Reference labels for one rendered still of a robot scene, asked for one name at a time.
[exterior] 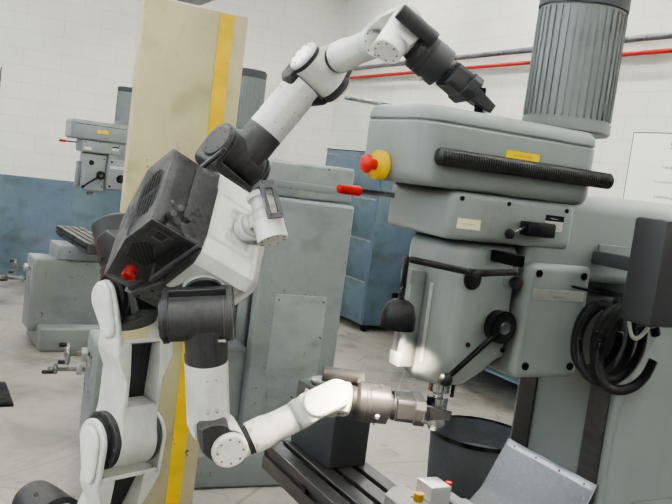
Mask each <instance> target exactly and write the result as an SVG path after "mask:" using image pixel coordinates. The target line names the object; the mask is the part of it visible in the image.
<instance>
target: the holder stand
mask: <svg viewBox="0 0 672 504"><path fill-rule="evenodd" d="M321 377H322V376H313V377H312V378H311V379H299V380H298V388H297V396H296V398H297V397H298V396H299V395H300V394H302V393H304V392H306V391H309V390H311V389H313V388H315V387H317V386H319V385H321V384H323V383H325V381H322V379H321ZM369 429H370V423H368V422H360V421H356V420H355V419H354V417H353V415H347V416H344V417H342V416H336V417H327V416H326V417H324V418H322V419H320V420H319V421H317V422H315V423H314V424H312V425H310V426H309V427H308V428H305V429H303V430H301V431H299V432H297V433H295V434H293V435H291V441H292V442H293V443H294V444H296V445H297V446H298V447H300V448H301V449H303V450H304V451H305V452H307V453H308V454H309V455H311V456H312V457H313V458H315V459H316V460H317V461H319V462H320V463H322V464H323V465H324V466H326V467H327V468H340V467H350V466H361V465H365V458H366V451H367V443H368V436H369Z"/></svg>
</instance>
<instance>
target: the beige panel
mask: <svg viewBox="0 0 672 504"><path fill-rule="evenodd" d="M247 26H248V18H247V17H242V16H238V15H233V14H229V13H224V12H219V11H215V10H210V9H205V8H201V7H196V6H192V5H187V4H182V3H178V2H173V1H169V0H141V9H140V19H139V29H138V39H137V48H136V58H135V68H134V77H133V87H132V97H131V107H130V116H129V126H128V136H127V145H126V155H125V165H124V175H123V184H122V194H121V204H120V213H125V212H126V210H127V208H128V206H129V204H130V202H131V200H132V198H133V196H134V195H135V193H136V191H137V189H138V187H139V185H140V183H141V181H142V180H143V178H144V176H145V174H146V172H147V170H148V169H149V168H150V167H151V166H153V165H154V164H155V163H156V162H157V161H159V160H160V159H161V158H162V157H163V156H165V155H166V154H167V153H168V152H169V151H171V150H172V149H176V150H177V151H179V152H180V153H182V154H183V155H185V156H186V157H188V158H189V159H191V160H192V161H194V162H195V163H197V162H196V160H195V153H196V151H197V149H198V148H199V147H200V145H201V144H202V142H203V141H204V140H205V138H206V137H207V136H208V134H209V133H210V132H211V131H212V130H213V129H215V128H216V127H217V126H219V125H221V124H225V123H228V124H231V125H232V126H233V127H234V128H235V129H236V121H237V112H238V103H239V95H240V86H241V77H242V69H243V60H244V51H245V43H246V34H247ZM197 164H198V163H197ZM149 326H150V325H149ZM149 326H146V327H144V328H140V329H136V330H130V331H122V340H127V339H141V338H148V332H149ZM184 353H185V346H184V341H182V342H173V353H172V357H171V360H170V362H169V365H168V367H167V369H166V372H165V374H164V376H163V378H162V385H161V391H160V398H159V404H158V410H157V411H158V412H159V413H160V415H161V416H162V418H163V420H164V422H165V426H166V441H165V446H164V452H163V457H162V462H161V468H160V473H159V476H158V478H157V480H156V482H155V483H154V485H153V487H152V488H151V490H150V492H149V493H148V495H147V497H146V498H145V500H144V501H143V503H142V504H192V502H193V493H194V484H195V476H196V467H197V458H198V450H199V442H198V440H195V439H194V437H193V436H192V434H191V432H190V430H189V428H188V426H187V416H186V395H185V370H184Z"/></svg>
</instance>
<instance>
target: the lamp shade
mask: <svg viewBox="0 0 672 504"><path fill-rule="evenodd" d="M415 324H416V313H415V308H414V306H413V305H412V304H411V303H410V302H409V301H408V300H405V299H399V298H394V299H392V300H390V301H388V302H386V304H385V306H384V308H383V310H382V312H381V318H380V327H381V328H383V329H387V330H391V331H396V332H414V331H415Z"/></svg>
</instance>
